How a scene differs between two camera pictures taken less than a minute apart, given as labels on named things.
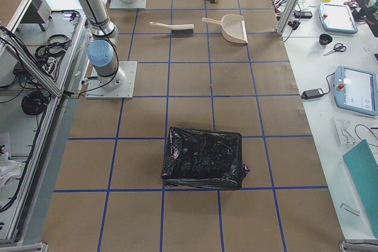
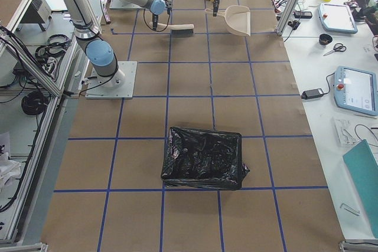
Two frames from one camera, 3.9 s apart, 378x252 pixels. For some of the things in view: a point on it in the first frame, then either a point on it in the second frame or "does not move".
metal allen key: [350, 209] does not move
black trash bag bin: [204, 159] does not move
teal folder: [362, 167] does not move
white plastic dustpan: [233, 27] -> [237, 18]
